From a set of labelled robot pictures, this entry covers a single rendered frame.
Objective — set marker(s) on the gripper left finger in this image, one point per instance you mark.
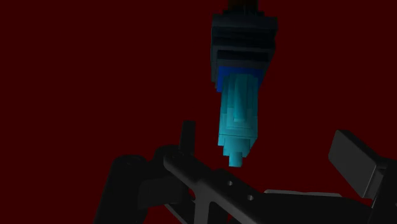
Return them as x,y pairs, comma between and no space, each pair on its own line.
124,186

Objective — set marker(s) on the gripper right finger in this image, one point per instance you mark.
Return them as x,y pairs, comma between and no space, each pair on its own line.
353,161

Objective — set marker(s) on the teal and black blocky tool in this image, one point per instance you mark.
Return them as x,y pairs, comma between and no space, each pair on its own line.
238,118

